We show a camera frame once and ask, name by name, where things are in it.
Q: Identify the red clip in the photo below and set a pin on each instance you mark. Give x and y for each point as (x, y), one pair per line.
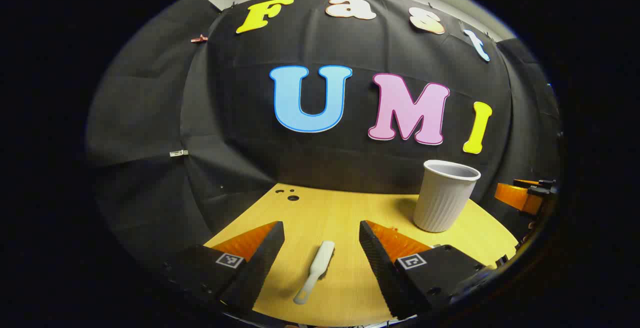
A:
(199, 39)

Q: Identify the black backdrop cloth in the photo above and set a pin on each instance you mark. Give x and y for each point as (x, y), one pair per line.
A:
(250, 118)

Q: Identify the wooden desktop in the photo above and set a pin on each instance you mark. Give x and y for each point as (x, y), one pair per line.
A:
(340, 213)

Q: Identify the white ribbed garbage bin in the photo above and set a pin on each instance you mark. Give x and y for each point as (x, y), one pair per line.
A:
(442, 203)

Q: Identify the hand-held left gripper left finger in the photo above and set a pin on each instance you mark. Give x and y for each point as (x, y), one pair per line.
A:
(265, 258)

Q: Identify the small white broom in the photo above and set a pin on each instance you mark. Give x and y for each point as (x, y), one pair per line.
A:
(320, 263)

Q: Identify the silver clip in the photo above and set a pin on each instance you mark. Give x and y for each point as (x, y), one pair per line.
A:
(178, 153)

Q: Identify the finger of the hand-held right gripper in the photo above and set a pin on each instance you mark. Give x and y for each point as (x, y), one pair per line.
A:
(515, 195)

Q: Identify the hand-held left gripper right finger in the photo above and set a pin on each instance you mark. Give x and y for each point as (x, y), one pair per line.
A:
(380, 268)

